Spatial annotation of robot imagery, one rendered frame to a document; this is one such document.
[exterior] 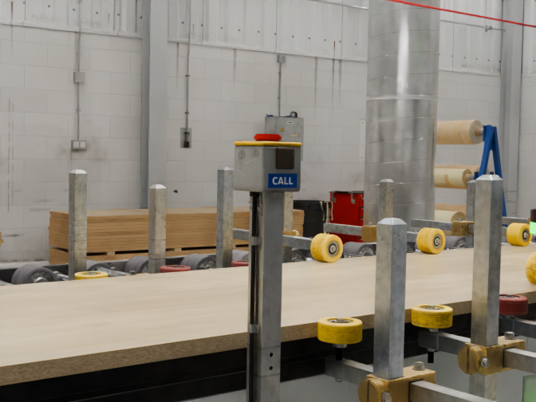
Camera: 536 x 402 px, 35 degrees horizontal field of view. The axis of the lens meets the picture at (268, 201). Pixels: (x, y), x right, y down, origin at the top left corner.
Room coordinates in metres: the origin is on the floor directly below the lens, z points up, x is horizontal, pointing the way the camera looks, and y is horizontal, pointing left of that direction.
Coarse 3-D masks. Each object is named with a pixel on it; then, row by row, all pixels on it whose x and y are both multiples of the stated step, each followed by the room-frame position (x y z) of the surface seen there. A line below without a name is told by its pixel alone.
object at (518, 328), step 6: (504, 318) 1.83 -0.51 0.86; (516, 318) 1.83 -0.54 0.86; (504, 324) 1.83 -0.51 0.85; (510, 324) 1.82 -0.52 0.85; (516, 324) 1.81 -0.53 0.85; (522, 324) 1.80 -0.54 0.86; (528, 324) 1.79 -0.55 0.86; (534, 324) 1.78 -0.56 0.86; (504, 330) 1.83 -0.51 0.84; (510, 330) 1.82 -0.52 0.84; (516, 330) 1.81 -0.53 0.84; (522, 330) 1.80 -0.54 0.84; (528, 330) 1.79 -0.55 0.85; (534, 330) 1.77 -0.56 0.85; (528, 336) 1.79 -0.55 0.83; (534, 336) 1.77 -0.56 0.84
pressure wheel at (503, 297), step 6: (504, 294) 1.87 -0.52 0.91; (510, 294) 1.84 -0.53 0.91; (516, 294) 1.87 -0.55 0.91; (504, 300) 1.81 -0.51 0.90; (510, 300) 1.81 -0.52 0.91; (516, 300) 1.81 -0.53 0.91; (522, 300) 1.81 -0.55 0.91; (504, 306) 1.81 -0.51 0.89; (510, 306) 1.80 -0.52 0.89; (516, 306) 1.80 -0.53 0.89; (522, 306) 1.81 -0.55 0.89; (504, 312) 1.81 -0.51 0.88; (510, 312) 1.80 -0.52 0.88; (516, 312) 1.80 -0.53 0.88; (522, 312) 1.81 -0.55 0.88; (510, 318) 1.83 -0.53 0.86
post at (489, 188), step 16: (480, 176) 1.54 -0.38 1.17; (496, 176) 1.53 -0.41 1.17; (480, 192) 1.53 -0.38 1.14; (496, 192) 1.52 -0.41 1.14; (480, 208) 1.53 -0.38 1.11; (496, 208) 1.53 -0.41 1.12; (480, 224) 1.53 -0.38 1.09; (496, 224) 1.53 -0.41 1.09; (480, 240) 1.53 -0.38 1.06; (496, 240) 1.53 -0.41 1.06; (480, 256) 1.53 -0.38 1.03; (496, 256) 1.53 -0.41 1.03; (480, 272) 1.53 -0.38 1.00; (496, 272) 1.53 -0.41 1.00; (480, 288) 1.53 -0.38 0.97; (496, 288) 1.53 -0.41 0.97; (480, 304) 1.53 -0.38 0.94; (496, 304) 1.53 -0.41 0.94; (480, 320) 1.53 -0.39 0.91; (496, 320) 1.53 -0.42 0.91; (480, 336) 1.52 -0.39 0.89; (496, 336) 1.53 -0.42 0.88; (480, 384) 1.52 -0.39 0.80; (496, 384) 1.54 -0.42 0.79
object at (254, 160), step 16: (240, 144) 1.21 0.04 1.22; (256, 144) 1.19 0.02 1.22; (272, 144) 1.18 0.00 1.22; (288, 144) 1.20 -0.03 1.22; (240, 160) 1.21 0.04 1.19; (256, 160) 1.18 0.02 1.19; (272, 160) 1.18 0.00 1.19; (240, 176) 1.21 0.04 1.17; (256, 176) 1.18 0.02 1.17; (256, 192) 1.20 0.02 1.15
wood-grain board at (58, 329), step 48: (0, 288) 1.86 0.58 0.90; (48, 288) 1.87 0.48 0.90; (96, 288) 1.89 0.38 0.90; (144, 288) 1.90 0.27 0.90; (192, 288) 1.91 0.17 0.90; (240, 288) 1.93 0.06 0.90; (288, 288) 1.94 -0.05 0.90; (336, 288) 1.95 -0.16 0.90; (432, 288) 1.98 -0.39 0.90; (528, 288) 2.01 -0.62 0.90; (0, 336) 1.38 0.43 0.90; (48, 336) 1.38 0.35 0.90; (96, 336) 1.39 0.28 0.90; (144, 336) 1.40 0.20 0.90; (192, 336) 1.41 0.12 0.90; (240, 336) 1.44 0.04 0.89; (288, 336) 1.51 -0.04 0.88; (0, 384) 1.18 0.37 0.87
